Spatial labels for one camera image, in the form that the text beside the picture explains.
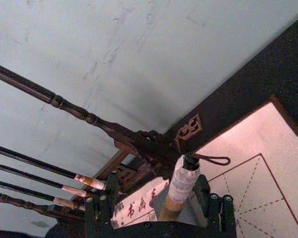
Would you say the black table cloth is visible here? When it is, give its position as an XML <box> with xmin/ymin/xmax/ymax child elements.
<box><xmin>129</xmin><ymin>11</ymin><xmax>298</xmax><ymax>179</ymax></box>

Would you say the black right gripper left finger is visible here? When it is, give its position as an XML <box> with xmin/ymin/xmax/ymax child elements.
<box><xmin>85</xmin><ymin>173</ymin><xmax>120</xmax><ymax>238</ymax></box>

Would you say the black-handled calligraphy brush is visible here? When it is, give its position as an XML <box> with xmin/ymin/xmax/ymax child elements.
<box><xmin>0</xmin><ymin>161</ymin><xmax>89</xmax><ymax>198</ymax></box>
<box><xmin>0</xmin><ymin>178</ymin><xmax>87</xmax><ymax>212</ymax></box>

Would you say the dark wooden brush rack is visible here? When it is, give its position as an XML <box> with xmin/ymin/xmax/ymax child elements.
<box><xmin>0</xmin><ymin>60</ymin><xmax>204</xmax><ymax>238</ymax></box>

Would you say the white felt mat, red grid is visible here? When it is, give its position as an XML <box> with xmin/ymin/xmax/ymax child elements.
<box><xmin>110</xmin><ymin>95</ymin><xmax>298</xmax><ymax>238</ymax></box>

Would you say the bamboo calligraphy brush with tape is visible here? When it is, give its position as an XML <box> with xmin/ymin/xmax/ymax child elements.
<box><xmin>158</xmin><ymin>152</ymin><xmax>231</xmax><ymax>222</ymax></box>

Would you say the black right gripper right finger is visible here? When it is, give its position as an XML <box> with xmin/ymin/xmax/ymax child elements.
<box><xmin>193</xmin><ymin>174</ymin><xmax>237</xmax><ymax>235</ymax></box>

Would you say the black-handled brush with orange band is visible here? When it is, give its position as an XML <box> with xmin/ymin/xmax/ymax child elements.
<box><xmin>0</xmin><ymin>142</ymin><xmax>108</xmax><ymax>191</ymax></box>

